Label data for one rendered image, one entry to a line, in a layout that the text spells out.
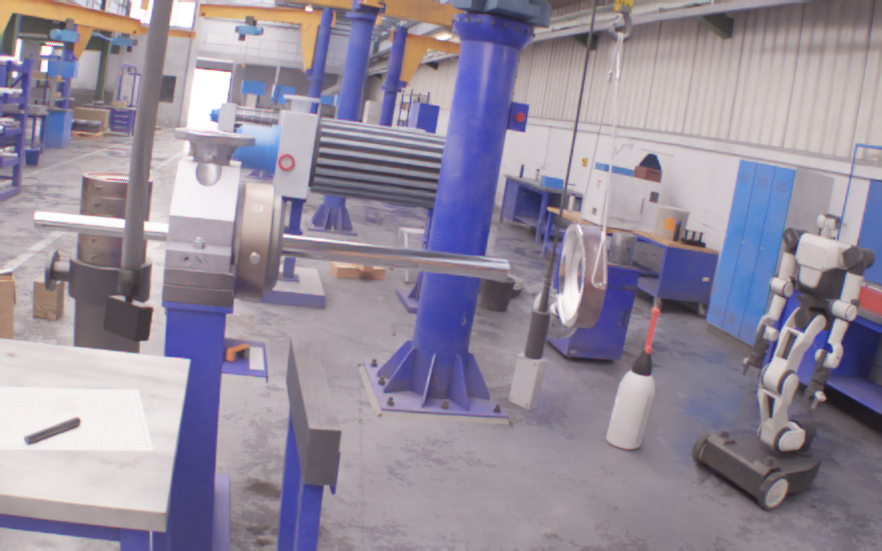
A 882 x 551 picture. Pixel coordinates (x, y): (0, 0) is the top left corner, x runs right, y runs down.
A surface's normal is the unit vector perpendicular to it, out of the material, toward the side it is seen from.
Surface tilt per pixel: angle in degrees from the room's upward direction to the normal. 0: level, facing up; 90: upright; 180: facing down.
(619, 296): 90
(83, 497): 0
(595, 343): 90
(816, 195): 90
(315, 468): 90
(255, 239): 76
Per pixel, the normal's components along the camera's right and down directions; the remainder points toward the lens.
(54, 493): 0.16, -0.96
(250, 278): 0.14, 0.64
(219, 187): 0.27, -0.50
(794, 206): 0.20, 0.25
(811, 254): -0.91, -0.06
